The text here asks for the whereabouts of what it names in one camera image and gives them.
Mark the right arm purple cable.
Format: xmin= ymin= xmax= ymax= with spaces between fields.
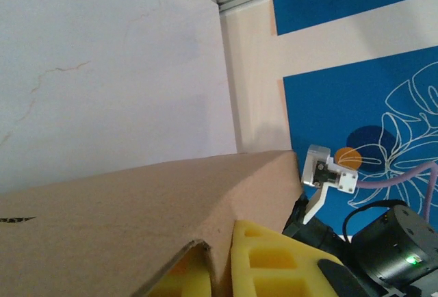
xmin=355 ymin=162 xmax=438 ymax=224

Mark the thin black wire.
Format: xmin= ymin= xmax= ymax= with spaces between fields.
xmin=343 ymin=200 xmax=407 ymax=245

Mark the blue floral wall panel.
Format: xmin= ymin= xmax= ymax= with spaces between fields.
xmin=272 ymin=0 xmax=438 ymax=36
xmin=282 ymin=46 xmax=438 ymax=240

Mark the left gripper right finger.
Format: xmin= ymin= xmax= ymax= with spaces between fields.
xmin=231 ymin=220 xmax=372 ymax=297

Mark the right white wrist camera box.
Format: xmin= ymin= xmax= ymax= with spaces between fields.
xmin=300 ymin=144 xmax=359 ymax=225

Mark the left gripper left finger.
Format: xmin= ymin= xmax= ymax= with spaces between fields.
xmin=150 ymin=247 xmax=212 ymax=297

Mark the brown cardboard paper box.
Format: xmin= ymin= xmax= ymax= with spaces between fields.
xmin=0 ymin=149 xmax=305 ymax=297

